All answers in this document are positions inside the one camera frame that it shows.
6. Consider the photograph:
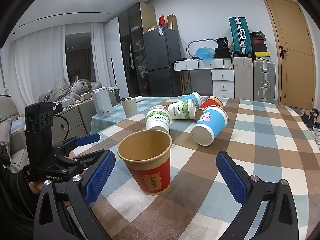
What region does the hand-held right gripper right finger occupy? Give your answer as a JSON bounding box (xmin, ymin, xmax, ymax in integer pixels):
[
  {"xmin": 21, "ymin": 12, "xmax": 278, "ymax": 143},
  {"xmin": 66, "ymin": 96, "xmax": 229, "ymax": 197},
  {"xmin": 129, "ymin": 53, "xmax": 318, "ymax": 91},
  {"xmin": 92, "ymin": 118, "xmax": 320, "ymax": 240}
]
[{"xmin": 216, "ymin": 151, "xmax": 300, "ymax": 240}]

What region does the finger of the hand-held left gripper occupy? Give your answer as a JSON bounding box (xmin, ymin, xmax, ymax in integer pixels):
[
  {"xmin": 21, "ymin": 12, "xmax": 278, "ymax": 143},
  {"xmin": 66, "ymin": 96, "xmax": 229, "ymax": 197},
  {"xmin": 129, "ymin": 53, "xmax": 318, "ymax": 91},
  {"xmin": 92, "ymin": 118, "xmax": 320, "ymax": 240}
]
[
  {"xmin": 54, "ymin": 149, "xmax": 108, "ymax": 176},
  {"xmin": 53, "ymin": 133, "xmax": 101, "ymax": 155}
]

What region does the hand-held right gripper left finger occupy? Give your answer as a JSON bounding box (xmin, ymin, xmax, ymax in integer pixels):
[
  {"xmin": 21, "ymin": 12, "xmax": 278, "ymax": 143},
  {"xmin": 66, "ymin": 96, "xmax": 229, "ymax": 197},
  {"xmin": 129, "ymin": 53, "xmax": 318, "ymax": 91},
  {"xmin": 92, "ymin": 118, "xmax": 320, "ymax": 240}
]
[{"xmin": 33, "ymin": 149, "xmax": 116, "ymax": 240}]

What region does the person's left forearm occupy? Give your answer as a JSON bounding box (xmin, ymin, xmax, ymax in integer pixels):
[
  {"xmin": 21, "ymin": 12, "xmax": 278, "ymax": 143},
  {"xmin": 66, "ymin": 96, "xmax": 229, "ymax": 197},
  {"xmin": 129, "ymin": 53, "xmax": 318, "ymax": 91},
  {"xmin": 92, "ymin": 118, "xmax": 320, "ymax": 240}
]
[{"xmin": 0, "ymin": 144, "xmax": 40, "ymax": 240}]

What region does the red and brown paper cup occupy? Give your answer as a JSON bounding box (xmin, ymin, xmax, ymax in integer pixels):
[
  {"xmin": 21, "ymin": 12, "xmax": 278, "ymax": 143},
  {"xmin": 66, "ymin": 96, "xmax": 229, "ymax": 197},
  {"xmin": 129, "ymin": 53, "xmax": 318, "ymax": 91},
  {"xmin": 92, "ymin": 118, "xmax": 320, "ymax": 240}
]
[
  {"xmin": 194, "ymin": 96, "xmax": 224, "ymax": 120},
  {"xmin": 117, "ymin": 130, "xmax": 172, "ymax": 196}
]

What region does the blue paper cup rabbit print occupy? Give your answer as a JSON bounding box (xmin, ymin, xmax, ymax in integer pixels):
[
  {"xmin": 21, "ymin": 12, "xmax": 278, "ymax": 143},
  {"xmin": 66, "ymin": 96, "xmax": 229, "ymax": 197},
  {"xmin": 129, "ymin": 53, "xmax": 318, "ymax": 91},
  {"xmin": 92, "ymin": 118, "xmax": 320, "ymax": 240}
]
[{"xmin": 191, "ymin": 105, "xmax": 229, "ymax": 146}]

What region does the white paper cup green print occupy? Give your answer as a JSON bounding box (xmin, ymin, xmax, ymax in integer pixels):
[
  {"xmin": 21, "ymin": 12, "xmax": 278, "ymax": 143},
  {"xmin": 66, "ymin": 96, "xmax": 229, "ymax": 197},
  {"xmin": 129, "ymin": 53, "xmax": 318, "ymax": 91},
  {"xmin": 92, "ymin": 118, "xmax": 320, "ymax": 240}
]
[
  {"xmin": 144, "ymin": 107, "xmax": 171, "ymax": 135},
  {"xmin": 168, "ymin": 98, "xmax": 196, "ymax": 121}
]

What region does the blue and white paper cup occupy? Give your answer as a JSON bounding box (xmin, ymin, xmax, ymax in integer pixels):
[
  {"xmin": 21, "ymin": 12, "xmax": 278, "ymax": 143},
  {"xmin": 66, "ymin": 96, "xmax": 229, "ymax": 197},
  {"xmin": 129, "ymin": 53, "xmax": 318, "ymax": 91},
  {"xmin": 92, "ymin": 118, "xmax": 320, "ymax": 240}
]
[{"xmin": 177, "ymin": 92, "xmax": 203, "ymax": 108}]

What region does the person's left hand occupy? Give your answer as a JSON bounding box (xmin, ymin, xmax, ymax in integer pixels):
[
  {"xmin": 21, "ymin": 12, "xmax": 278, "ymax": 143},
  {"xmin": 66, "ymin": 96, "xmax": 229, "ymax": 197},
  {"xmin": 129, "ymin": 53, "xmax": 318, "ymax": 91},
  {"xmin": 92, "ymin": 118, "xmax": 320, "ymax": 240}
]
[{"xmin": 28, "ymin": 155, "xmax": 73, "ymax": 207}]

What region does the grey nightstand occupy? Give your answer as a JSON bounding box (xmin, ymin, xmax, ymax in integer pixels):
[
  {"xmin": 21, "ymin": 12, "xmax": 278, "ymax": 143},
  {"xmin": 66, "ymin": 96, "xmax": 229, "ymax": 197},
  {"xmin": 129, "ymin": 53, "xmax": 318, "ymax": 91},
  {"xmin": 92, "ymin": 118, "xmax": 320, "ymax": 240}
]
[{"xmin": 51, "ymin": 104, "xmax": 88, "ymax": 143}]

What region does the grey sofa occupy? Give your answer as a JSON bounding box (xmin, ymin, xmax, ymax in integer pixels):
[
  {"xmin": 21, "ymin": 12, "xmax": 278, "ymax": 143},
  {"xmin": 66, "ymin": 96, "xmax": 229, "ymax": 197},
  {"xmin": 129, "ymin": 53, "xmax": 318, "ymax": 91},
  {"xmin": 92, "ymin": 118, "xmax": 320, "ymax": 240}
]
[{"xmin": 0, "ymin": 94, "xmax": 30, "ymax": 173}]

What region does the beige low cabinet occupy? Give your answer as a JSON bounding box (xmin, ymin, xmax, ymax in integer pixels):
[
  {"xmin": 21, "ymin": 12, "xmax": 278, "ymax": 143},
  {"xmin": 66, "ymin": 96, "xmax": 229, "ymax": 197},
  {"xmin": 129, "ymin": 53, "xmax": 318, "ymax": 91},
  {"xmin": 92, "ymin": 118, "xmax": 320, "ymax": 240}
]
[{"xmin": 76, "ymin": 97, "xmax": 100, "ymax": 133}]

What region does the white electric kettle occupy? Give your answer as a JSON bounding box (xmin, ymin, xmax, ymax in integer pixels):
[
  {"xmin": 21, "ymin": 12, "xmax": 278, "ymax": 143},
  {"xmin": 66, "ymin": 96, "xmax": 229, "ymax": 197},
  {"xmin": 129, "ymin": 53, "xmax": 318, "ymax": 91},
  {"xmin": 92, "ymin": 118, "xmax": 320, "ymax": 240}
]
[{"xmin": 92, "ymin": 87, "xmax": 113, "ymax": 117}]

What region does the checked tablecloth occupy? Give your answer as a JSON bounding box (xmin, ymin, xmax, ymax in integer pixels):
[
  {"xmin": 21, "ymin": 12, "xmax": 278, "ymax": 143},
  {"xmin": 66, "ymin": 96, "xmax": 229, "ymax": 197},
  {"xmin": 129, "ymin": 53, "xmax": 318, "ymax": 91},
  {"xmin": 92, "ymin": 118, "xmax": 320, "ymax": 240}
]
[{"xmin": 71, "ymin": 95, "xmax": 320, "ymax": 240}]

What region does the grey tumbler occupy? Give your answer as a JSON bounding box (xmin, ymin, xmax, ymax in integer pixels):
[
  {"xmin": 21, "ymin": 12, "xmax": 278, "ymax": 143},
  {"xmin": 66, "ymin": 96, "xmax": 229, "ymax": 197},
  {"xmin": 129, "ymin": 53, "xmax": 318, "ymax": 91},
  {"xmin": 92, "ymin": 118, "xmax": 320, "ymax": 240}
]
[{"xmin": 121, "ymin": 97, "xmax": 138, "ymax": 118}]

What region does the pile of grey jackets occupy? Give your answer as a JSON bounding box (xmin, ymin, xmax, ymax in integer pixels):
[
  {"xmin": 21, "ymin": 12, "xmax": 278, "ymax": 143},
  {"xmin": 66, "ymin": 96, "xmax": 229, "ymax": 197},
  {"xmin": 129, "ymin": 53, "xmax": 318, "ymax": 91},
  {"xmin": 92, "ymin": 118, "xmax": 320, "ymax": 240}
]
[{"xmin": 38, "ymin": 77, "xmax": 103, "ymax": 103}]

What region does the white sheer curtain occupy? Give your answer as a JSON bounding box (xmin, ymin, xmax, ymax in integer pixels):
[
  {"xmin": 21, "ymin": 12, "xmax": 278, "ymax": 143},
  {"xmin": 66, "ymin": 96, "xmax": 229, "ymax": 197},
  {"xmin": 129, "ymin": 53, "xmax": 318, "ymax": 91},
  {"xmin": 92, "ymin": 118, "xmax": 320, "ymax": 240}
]
[
  {"xmin": 90, "ymin": 22, "xmax": 113, "ymax": 88},
  {"xmin": 14, "ymin": 24, "xmax": 72, "ymax": 98}
]

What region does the white wardrobe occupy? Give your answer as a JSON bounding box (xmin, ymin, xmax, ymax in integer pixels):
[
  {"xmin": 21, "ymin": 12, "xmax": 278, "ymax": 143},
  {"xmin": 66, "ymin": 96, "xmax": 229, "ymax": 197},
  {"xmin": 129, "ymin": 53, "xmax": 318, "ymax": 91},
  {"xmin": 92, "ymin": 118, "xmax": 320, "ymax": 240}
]
[{"xmin": 104, "ymin": 16, "xmax": 129, "ymax": 99}]

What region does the white drawer chest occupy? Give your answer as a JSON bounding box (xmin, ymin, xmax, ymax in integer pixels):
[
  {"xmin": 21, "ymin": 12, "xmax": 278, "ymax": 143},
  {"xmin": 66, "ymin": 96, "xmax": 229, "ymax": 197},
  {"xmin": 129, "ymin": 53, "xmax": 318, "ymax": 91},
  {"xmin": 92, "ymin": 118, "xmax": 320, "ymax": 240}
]
[{"xmin": 211, "ymin": 69, "xmax": 235, "ymax": 99}]

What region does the dark glass display cabinet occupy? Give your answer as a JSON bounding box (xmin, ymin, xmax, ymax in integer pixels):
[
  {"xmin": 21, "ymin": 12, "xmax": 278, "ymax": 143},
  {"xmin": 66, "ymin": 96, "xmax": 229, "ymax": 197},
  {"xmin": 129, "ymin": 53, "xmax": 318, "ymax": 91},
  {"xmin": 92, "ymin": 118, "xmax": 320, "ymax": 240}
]
[{"xmin": 118, "ymin": 1, "xmax": 157, "ymax": 98}]

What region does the pair of dark shoes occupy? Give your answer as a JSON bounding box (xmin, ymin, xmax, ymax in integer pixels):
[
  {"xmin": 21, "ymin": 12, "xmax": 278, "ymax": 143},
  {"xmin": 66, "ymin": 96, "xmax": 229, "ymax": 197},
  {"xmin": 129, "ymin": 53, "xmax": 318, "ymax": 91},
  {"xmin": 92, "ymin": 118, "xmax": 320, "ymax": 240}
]
[{"xmin": 300, "ymin": 108, "xmax": 320, "ymax": 133}]

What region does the beige suitcase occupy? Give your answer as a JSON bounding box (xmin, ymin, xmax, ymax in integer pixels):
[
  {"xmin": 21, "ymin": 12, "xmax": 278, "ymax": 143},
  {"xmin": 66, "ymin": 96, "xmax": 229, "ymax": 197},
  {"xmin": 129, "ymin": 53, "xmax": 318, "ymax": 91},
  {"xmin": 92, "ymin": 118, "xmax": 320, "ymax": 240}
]
[{"xmin": 232, "ymin": 56, "xmax": 254, "ymax": 101}]

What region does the silver suitcase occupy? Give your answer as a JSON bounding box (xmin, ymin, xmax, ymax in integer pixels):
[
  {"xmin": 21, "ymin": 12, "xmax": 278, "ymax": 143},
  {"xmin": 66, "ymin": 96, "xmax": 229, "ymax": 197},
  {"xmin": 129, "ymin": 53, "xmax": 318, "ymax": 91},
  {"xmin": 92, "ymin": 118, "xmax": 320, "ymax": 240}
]
[{"xmin": 252, "ymin": 59, "xmax": 276, "ymax": 103}]

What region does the black refrigerator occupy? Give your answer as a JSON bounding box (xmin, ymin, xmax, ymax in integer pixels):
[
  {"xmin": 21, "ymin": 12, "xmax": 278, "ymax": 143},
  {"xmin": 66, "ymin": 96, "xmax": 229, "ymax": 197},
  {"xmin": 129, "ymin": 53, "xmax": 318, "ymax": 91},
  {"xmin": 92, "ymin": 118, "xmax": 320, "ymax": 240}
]
[{"xmin": 142, "ymin": 26, "xmax": 182, "ymax": 97}]

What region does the white dressing table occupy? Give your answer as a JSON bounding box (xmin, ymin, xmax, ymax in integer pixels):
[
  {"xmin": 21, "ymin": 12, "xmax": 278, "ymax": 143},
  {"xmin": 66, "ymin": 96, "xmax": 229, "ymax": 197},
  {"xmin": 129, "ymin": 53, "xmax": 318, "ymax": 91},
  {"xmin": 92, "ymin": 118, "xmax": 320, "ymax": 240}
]
[{"xmin": 173, "ymin": 58, "xmax": 225, "ymax": 72}]

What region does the yellow and black box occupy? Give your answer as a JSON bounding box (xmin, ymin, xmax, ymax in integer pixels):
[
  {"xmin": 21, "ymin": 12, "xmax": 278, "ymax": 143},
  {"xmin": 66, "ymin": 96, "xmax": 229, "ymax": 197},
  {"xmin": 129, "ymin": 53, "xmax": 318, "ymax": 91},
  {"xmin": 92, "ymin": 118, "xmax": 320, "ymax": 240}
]
[{"xmin": 252, "ymin": 51, "xmax": 271, "ymax": 61}]

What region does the blue plastic bag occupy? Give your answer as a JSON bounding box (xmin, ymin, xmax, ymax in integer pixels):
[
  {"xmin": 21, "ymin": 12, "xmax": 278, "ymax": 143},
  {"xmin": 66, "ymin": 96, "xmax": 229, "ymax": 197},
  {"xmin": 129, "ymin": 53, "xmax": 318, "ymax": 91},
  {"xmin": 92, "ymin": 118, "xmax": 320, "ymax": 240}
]
[{"xmin": 195, "ymin": 46, "xmax": 216, "ymax": 61}]

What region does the black bag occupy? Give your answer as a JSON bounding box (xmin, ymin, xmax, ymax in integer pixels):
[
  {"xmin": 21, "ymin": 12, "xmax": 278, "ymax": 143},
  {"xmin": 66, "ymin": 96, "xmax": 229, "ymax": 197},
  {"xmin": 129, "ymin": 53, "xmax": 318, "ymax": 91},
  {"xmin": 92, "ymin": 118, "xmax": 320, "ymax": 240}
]
[{"xmin": 214, "ymin": 37, "xmax": 232, "ymax": 58}]

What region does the oval mirror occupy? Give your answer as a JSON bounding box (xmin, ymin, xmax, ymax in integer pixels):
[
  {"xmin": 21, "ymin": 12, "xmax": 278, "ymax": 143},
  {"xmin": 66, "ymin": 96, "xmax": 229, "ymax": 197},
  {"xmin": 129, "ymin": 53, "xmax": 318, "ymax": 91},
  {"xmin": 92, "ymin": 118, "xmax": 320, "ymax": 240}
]
[{"xmin": 187, "ymin": 39, "xmax": 218, "ymax": 59}]

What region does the red and black shoe box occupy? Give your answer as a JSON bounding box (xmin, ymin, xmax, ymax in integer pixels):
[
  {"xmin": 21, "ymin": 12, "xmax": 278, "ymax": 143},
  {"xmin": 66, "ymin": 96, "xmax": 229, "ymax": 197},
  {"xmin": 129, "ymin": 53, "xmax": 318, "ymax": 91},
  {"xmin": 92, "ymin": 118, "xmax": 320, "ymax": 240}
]
[{"xmin": 250, "ymin": 39, "xmax": 267, "ymax": 52}]

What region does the wooden door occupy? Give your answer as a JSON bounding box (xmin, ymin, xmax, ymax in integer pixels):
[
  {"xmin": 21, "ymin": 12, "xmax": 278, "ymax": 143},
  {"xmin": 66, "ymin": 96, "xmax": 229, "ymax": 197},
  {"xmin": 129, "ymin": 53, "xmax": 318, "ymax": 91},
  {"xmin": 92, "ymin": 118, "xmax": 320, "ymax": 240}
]
[{"xmin": 260, "ymin": 0, "xmax": 317, "ymax": 110}]

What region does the cardboard box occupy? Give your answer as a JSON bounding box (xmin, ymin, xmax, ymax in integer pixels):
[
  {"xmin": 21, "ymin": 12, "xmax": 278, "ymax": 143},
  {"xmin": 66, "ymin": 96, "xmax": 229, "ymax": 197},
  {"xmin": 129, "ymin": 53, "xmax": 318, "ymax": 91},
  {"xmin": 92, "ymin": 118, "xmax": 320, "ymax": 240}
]
[{"xmin": 166, "ymin": 14, "xmax": 177, "ymax": 31}]

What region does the teal suitcase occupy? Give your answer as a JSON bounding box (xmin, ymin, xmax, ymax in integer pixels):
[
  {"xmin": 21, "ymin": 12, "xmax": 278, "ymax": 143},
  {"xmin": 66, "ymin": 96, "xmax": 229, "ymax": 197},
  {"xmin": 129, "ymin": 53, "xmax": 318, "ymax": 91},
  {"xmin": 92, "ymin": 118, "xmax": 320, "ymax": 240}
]
[{"xmin": 228, "ymin": 16, "xmax": 253, "ymax": 57}]

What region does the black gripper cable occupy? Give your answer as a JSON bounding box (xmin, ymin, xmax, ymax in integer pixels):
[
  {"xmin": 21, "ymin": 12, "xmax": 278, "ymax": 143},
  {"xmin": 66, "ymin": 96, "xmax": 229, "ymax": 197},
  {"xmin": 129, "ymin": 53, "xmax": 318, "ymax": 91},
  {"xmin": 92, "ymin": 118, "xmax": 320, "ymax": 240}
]
[{"xmin": 52, "ymin": 115, "xmax": 70, "ymax": 142}]

